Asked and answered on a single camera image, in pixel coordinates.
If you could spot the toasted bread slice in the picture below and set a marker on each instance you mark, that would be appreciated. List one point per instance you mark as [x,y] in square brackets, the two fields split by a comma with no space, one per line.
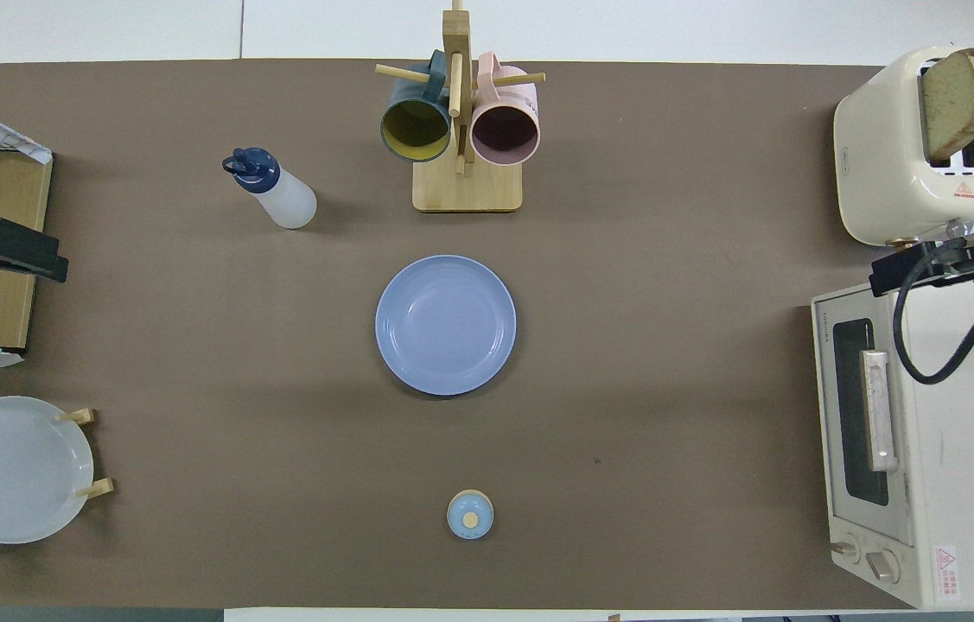
[953,99]

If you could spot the translucent squeeze bottle blue cap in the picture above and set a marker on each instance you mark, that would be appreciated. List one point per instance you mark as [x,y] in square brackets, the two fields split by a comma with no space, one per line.
[283,203]

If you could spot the wooden plate rack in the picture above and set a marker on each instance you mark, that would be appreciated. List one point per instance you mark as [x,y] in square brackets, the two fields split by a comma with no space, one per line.
[85,416]

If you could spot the pale grey plate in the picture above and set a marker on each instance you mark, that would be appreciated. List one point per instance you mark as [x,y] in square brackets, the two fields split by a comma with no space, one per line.
[11,471]

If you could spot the blue round plate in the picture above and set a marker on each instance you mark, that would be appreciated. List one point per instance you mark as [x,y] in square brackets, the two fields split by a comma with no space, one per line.
[445,325]

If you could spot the cream two-slot toaster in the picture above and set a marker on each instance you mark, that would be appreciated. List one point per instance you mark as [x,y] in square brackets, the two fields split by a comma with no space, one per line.
[880,155]

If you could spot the white toaster oven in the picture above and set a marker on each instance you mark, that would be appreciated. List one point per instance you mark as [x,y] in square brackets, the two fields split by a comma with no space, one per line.
[962,484]

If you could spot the brown table mat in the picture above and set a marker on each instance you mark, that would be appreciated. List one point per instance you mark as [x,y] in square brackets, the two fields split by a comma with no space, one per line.
[279,475]

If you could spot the dark teal mug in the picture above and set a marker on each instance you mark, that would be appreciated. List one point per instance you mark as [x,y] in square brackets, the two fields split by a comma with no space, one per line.
[415,130]

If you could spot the pink mug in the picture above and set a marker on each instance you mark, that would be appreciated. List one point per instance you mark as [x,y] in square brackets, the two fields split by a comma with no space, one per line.
[504,134]

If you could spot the wooden mug tree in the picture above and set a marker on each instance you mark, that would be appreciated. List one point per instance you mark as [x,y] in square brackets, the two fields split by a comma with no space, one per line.
[467,190]

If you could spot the small blue dome bell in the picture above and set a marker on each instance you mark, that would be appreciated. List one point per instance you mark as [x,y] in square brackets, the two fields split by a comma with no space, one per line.
[470,516]

